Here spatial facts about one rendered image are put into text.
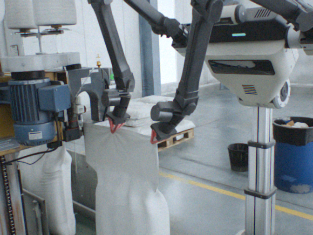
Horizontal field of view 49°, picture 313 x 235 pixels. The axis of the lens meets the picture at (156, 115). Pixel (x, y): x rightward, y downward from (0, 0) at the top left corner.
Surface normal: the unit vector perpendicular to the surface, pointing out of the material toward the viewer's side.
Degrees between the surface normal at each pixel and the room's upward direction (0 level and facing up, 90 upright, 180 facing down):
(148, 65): 90
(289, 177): 93
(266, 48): 40
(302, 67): 90
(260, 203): 90
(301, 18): 123
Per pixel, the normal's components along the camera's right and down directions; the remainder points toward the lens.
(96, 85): 0.74, 0.11
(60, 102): 0.95, 0.02
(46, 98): -0.31, 0.21
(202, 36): 0.34, 0.68
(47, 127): 0.87, 0.08
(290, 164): -0.53, 0.25
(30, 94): 0.26, 0.18
